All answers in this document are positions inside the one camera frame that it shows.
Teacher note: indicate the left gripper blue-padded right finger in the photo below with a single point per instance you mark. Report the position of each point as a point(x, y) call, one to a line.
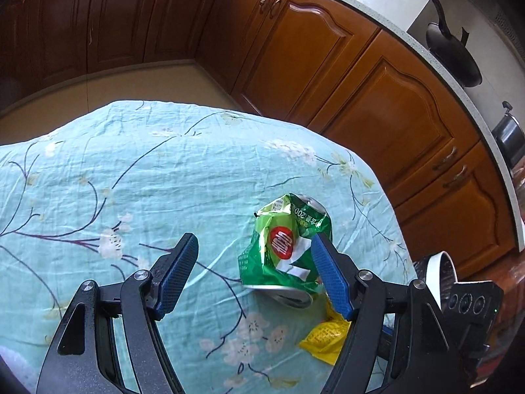
point(360, 297)

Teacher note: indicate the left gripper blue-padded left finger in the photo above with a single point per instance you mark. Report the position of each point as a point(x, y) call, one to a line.
point(145, 298)

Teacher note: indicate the yellow snack wrapper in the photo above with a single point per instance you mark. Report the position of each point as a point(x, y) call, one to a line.
point(326, 340)

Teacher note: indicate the crushed green soda can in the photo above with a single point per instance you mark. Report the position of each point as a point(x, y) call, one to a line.
point(278, 260)

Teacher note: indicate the wooden kitchen base cabinets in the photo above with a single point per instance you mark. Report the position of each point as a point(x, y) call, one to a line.
point(329, 65)

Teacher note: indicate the teal floral tablecloth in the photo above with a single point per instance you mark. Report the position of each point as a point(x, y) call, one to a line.
point(106, 194)

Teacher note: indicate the steel cooking pot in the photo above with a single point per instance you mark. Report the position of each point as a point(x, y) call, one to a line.
point(509, 137)

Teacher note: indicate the black frying pan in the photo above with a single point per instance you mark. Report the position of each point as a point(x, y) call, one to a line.
point(451, 51)

